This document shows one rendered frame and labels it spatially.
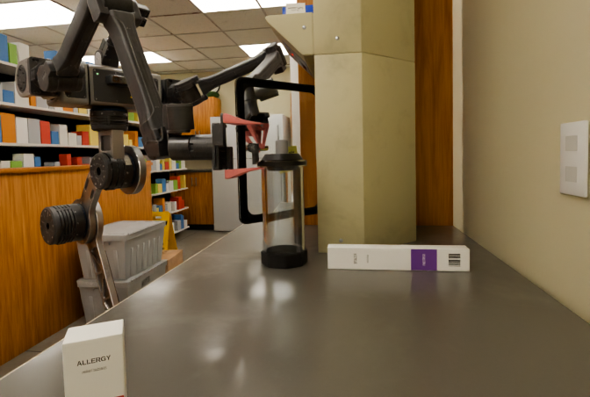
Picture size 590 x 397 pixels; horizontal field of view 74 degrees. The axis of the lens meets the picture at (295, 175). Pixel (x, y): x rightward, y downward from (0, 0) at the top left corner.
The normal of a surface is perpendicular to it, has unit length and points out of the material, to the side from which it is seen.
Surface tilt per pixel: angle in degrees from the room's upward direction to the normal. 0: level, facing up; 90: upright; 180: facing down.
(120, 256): 96
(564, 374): 0
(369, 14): 90
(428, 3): 90
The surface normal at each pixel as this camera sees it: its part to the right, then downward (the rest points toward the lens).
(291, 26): -0.15, 0.06
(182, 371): -0.03, -1.00
